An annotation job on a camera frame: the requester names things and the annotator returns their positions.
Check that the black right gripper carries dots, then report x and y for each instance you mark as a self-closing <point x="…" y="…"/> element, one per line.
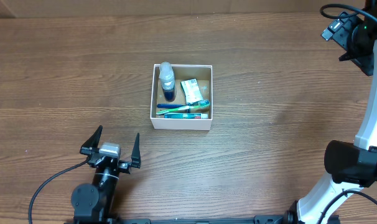
<point x="340" y="36"/>

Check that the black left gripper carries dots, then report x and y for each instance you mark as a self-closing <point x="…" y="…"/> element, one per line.
<point x="125" y="166"/>

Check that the teal toothpaste tube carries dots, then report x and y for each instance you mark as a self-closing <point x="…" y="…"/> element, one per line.
<point x="186" y="116"/>

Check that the blue disposable razor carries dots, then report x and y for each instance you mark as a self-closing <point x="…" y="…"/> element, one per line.
<point x="168" y="106"/>

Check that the clear dark liquid bottle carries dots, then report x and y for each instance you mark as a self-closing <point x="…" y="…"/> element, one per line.
<point x="167" y="80"/>

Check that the green white soap packet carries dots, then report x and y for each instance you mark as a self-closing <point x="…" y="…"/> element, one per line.
<point x="191" y="91"/>

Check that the green white toothbrush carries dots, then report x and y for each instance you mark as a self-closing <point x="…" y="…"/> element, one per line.
<point x="198" y="105"/>

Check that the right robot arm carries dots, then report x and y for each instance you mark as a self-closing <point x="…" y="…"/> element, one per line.
<point x="349" y="167"/>

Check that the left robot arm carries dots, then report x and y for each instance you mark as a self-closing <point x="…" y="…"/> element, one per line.
<point x="92" y="202"/>

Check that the white cardboard box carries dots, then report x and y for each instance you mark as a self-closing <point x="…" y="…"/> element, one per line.
<point x="204" y="76"/>

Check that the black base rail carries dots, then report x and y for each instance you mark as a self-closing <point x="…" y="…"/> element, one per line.
<point x="258" y="219"/>

